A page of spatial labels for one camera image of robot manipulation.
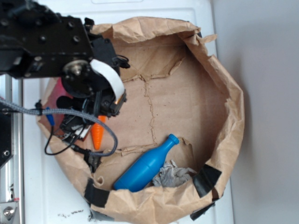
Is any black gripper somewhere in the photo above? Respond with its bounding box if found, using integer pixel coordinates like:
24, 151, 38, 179
82, 90, 127, 118

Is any white flat ribbon cable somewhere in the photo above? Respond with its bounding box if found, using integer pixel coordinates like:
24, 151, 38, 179
90, 59, 125, 100

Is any orange toy carrot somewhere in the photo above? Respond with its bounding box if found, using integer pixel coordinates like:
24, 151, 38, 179
91, 123, 105, 150

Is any grey braided cable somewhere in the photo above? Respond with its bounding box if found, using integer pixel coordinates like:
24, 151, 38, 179
0, 97, 119, 157

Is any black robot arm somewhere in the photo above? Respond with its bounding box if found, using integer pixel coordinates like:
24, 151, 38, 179
0, 0, 129, 117

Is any blue plastic toy bottle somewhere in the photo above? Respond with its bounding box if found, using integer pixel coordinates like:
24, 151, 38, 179
113, 134, 179, 192

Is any metal frame rail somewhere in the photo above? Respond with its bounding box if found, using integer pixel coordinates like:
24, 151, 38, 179
0, 74, 25, 224

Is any black mounting plate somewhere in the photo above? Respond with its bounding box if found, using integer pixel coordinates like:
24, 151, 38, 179
0, 104, 13, 168

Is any brown paper bag tray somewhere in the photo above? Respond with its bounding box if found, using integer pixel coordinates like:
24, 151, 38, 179
56, 17, 245, 224

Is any crumpled grey cloth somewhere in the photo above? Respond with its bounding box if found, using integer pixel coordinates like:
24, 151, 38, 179
152, 160, 196, 188

